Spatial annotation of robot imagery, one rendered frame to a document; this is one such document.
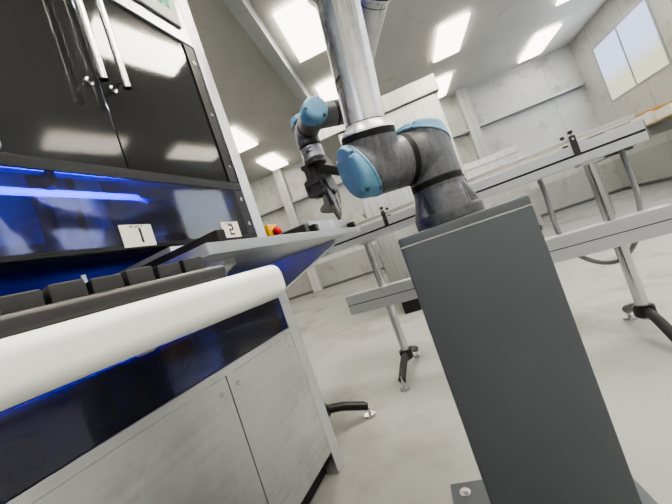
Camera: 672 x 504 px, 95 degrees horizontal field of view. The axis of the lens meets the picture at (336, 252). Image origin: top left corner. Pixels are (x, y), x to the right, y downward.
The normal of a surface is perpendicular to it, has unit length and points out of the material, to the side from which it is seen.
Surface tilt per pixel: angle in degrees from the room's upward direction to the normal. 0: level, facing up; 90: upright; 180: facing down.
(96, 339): 90
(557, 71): 90
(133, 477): 90
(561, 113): 90
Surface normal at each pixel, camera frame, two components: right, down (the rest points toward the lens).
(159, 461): 0.86, -0.31
